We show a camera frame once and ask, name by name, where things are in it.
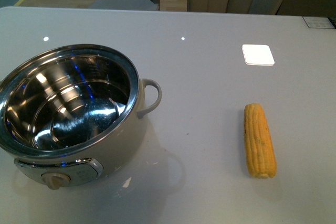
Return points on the beige electric cooking pot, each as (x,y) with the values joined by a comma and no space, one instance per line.
(74,113)

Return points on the yellow corn cob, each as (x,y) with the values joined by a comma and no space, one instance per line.
(259,151)

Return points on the label sticker on table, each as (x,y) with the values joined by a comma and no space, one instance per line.
(320,22)

